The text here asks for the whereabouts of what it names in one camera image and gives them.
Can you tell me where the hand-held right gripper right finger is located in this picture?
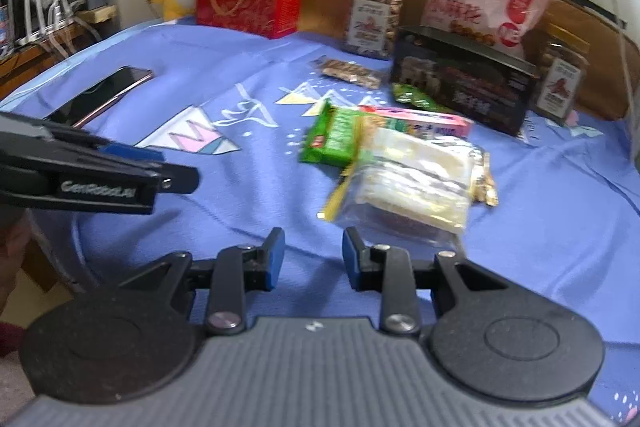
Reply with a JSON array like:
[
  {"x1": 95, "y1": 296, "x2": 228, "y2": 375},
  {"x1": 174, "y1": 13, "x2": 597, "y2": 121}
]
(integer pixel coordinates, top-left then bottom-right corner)
[{"x1": 342, "y1": 227, "x2": 506, "y2": 335}]

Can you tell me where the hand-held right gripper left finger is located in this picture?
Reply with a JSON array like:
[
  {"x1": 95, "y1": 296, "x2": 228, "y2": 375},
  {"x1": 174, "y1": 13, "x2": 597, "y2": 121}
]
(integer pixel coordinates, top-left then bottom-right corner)
[{"x1": 117, "y1": 227, "x2": 286, "y2": 335}]

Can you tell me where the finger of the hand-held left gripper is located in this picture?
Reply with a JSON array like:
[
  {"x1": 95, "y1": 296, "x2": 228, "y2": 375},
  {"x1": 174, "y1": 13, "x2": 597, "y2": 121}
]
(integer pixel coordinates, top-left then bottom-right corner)
[
  {"x1": 0, "y1": 112, "x2": 166, "y2": 164},
  {"x1": 0, "y1": 144, "x2": 201, "y2": 216}
]

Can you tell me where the long pink snack box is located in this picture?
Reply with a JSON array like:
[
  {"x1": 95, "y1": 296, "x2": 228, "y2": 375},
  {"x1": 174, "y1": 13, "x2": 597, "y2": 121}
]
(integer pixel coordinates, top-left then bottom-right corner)
[{"x1": 357, "y1": 104, "x2": 475, "y2": 140}]

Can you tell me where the clear zip bag of snacks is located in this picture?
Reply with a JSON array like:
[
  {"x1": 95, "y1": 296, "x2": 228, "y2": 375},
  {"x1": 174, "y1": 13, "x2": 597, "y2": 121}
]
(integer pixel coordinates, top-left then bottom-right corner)
[{"x1": 320, "y1": 127, "x2": 483, "y2": 235}]

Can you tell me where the blue printed blanket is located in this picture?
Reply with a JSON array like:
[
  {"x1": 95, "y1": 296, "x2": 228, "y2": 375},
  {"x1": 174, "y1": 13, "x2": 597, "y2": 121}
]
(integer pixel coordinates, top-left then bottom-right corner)
[{"x1": 0, "y1": 17, "x2": 640, "y2": 427}]

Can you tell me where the black smartphone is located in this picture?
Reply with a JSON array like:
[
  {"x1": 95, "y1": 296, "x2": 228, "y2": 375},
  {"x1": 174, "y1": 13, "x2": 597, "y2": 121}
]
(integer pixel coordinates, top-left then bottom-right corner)
[{"x1": 42, "y1": 67, "x2": 153, "y2": 128}]

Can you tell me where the flat green snack packet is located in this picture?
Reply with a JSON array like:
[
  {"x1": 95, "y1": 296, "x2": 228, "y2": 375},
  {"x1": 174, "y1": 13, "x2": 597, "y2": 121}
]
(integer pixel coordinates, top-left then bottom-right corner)
[{"x1": 299, "y1": 102, "x2": 373, "y2": 168}]

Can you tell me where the wooden side table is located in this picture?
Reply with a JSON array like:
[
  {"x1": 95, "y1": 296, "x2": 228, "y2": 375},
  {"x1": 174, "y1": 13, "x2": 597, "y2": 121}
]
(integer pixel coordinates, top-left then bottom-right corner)
[{"x1": 0, "y1": 19, "x2": 103, "y2": 102}]

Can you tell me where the white power strip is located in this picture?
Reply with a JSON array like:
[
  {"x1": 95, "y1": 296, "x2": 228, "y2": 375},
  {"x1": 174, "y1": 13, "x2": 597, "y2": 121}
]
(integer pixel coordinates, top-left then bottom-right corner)
[{"x1": 17, "y1": 19, "x2": 76, "y2": 46}]

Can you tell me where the gold wrapped candy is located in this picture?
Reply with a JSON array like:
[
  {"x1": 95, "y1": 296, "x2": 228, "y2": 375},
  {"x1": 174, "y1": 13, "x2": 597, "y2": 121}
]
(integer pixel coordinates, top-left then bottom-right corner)
[{"x1": 467, "y1": 147, "x2": 499, "y2": 208}]

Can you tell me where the crumpled green snack packet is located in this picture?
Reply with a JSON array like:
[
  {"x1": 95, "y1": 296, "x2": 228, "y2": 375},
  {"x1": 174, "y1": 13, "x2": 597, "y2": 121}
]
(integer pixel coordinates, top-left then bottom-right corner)
[{"x1": 392, "y1": 83, "x2": 453, "y2": 112}]

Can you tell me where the clear wrapped granola bar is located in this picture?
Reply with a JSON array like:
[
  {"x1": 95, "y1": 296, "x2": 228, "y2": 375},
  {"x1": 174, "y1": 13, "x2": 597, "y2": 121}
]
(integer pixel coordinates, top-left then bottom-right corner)
[{"x1": 311, "y1": 56, "x2": 386, "y2": 88}]

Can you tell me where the black cardboard box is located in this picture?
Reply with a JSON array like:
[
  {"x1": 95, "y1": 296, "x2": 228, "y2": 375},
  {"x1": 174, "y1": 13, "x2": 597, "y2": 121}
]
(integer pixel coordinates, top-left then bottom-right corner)
[{"x1": 389, "y1": 26, "x2": 541, "y2": 136}]

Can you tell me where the nut jar with gold lid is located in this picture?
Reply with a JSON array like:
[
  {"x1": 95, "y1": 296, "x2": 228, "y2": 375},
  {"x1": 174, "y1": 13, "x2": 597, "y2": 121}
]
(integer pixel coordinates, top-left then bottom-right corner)
[
  {"x1": 532, "y1": 24, "x2": 591, "y2": 125},
  {"x1": 344, "y1": 0, "x2": 406, "y2": 60}
]

